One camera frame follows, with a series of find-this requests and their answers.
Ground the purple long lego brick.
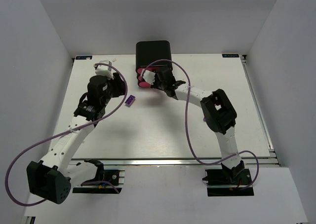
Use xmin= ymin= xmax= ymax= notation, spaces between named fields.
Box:
xmin=125 ymin=95 xmax=136 ymax=107

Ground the black drawer cabinet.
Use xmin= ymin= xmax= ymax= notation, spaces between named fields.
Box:
xmin=135 ymin=40 xmax=172 ymax=74

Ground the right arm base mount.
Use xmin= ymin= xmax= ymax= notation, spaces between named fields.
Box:
xmin=202 ymin=169 xmax=254 ymax=197

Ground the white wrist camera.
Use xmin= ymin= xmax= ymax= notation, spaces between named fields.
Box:
xmin=141 ymin=70 xmax=156 ymax=85
xmin=94 ymin=60 xmax=113 ymax=79

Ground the right blue label sticker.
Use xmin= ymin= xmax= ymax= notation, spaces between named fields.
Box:
xmin=222 ymin=53 xmax=239 ymax=58

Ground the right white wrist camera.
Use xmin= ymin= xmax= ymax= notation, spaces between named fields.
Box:
xmin=141 ymin=70 xmax=156 ymax=85

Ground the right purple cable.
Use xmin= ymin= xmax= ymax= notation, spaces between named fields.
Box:
xmin=140 ymin=59 xmax=260 ymax=190

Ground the left blue label sticker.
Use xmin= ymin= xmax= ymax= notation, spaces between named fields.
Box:
xmin=75 ymin=55 xmax=92 ymax=60

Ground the blue label sticker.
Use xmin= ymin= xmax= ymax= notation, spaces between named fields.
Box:
xmin=222 ymin=53 xmax=239 ymax=58
xmin=75 ymin=55 xmax=92 ymax=60

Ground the pink drawer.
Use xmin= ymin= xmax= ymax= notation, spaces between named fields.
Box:
xmin=138 ymin=81 xmax=152 ymax=88
xmin=136 ymin=67 xmax=158 ymax=75
xmin=137 ymin=74 xmax=146 ymax=82

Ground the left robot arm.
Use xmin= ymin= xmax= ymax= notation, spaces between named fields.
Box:
xmin=26 ymin=73 xmax=126 ymax=204

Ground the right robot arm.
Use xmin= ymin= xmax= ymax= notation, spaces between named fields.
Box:
xmin=144 ymin=66 xmax=244 ymax=183

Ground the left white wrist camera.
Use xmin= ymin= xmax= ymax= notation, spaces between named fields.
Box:
xmin=94 ymin=60 xmax=113 ymax=79

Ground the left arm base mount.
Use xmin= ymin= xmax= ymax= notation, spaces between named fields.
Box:
xmin=73 ymin=159 xmax=125 ymax=194

